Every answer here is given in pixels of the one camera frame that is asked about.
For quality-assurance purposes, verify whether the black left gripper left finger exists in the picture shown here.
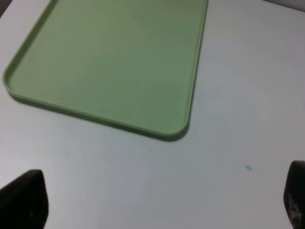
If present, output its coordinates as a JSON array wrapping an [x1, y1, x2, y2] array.
[[0, 169, 49, 229]]

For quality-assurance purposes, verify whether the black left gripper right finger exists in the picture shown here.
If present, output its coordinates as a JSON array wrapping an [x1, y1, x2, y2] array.
[[283, 160, 305, 229]]

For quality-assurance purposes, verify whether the green plastic tray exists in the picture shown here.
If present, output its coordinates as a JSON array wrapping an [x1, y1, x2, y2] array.
[[2, 0, 208, 139]]

